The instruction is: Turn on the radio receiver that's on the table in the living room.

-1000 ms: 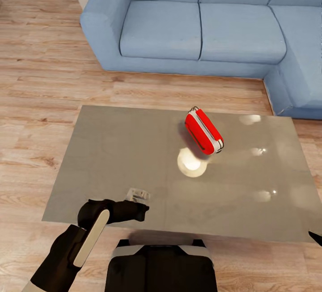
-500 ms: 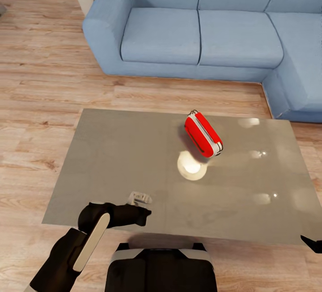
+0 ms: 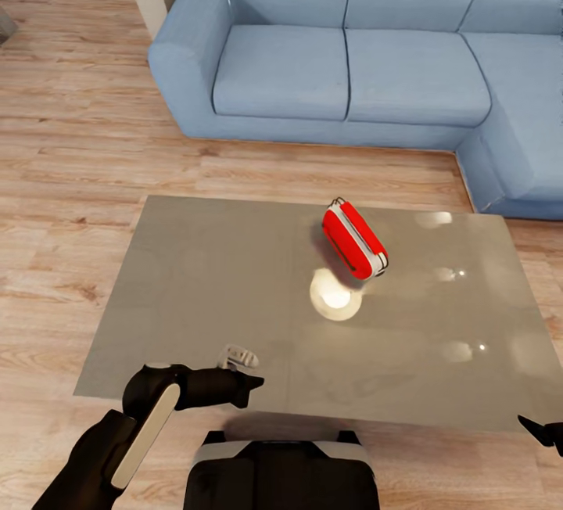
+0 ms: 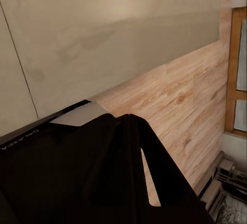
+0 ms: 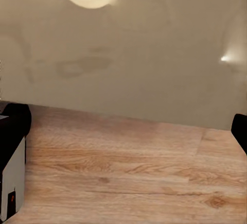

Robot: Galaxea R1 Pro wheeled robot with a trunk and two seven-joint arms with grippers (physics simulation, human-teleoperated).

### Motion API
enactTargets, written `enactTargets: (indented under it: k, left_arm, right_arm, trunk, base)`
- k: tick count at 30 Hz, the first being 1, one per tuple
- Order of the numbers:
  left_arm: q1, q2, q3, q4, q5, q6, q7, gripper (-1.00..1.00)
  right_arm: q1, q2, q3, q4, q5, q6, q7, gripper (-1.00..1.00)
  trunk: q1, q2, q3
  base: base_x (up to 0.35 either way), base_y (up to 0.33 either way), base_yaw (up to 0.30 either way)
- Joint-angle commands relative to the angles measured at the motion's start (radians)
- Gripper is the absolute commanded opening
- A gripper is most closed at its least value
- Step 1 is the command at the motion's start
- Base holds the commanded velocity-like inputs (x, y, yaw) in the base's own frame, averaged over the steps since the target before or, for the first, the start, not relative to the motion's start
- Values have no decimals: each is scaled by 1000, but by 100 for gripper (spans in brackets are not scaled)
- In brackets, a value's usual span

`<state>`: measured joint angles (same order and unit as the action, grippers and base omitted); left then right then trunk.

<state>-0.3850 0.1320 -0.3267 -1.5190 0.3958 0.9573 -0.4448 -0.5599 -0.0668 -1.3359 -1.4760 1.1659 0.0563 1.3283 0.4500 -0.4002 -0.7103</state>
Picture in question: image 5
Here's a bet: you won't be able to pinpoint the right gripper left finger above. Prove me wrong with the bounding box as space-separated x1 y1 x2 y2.
0 114 26 175

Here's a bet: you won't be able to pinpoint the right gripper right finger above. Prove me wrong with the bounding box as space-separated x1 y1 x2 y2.
231 113 247 154

